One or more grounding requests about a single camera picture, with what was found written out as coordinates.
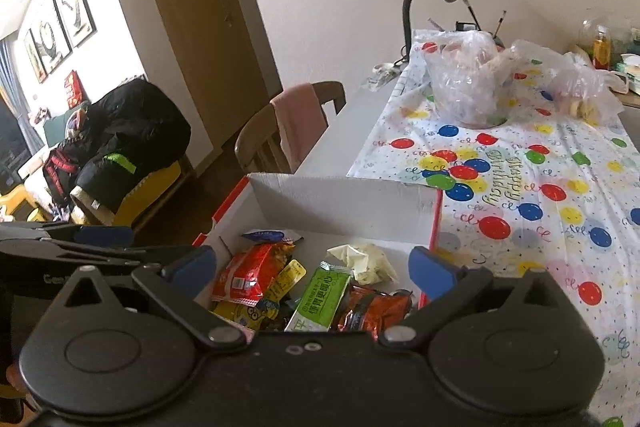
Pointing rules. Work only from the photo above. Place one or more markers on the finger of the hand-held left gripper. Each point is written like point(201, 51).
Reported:
point(107, 235)
point(100, 256)

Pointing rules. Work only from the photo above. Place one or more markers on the wooden chair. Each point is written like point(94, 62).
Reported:
point(255, 137)

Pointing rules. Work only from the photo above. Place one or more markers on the red bag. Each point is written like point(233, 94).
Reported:
point(73, 89)

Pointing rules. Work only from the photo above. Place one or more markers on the yellow chair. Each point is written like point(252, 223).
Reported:
point(150, 192)

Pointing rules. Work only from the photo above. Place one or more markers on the balloon print tablecloth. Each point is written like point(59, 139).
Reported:
point(550, 147)

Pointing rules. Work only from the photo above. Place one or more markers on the pink cloth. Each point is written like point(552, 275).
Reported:
point(300, 122)

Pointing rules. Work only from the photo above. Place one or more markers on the brown wooden door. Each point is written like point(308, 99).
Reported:
point(200, 32)

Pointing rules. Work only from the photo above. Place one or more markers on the black framed picture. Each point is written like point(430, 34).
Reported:
point(35, 57)
point(50, 34)
point(75, 4)

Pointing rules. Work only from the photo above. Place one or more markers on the yellow snack packet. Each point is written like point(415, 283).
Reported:
point(240, 311)

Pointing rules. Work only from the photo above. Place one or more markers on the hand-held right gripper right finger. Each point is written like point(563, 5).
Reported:
point(430, 272)

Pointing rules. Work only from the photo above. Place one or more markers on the white and blue packet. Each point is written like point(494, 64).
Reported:
point(270, 236)

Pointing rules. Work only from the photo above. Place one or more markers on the red-brown snack packet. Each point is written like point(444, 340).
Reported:
point(370, 307)

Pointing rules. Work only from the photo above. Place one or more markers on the black jacket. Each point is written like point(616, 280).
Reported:
point(140, 127)

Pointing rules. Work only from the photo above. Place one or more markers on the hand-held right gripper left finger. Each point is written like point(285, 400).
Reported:
point(197, 269)

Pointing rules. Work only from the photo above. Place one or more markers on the pale yellow packet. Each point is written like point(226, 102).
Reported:
point(370, 262)

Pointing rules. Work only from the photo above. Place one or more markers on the large clear plastic bag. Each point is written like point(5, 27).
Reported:
point(465, 92)

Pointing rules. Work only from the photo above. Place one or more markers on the red snack packet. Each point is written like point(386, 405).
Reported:
point(245, 274)

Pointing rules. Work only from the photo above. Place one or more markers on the tissue box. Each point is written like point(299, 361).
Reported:
point(629, 74)

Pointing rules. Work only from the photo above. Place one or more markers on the orange bottle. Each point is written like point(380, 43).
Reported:
point(601, 49)

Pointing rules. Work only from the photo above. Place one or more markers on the clear plastic bag with cookies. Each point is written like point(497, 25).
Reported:
point(580, 82)

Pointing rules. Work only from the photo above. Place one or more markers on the green snack packet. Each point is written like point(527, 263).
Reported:
point(320, 302)

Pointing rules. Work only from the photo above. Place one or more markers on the black and red backpack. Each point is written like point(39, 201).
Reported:
point(62, 162)

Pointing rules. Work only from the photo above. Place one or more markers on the red and white cardboard box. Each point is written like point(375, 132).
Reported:
point(340, 207)

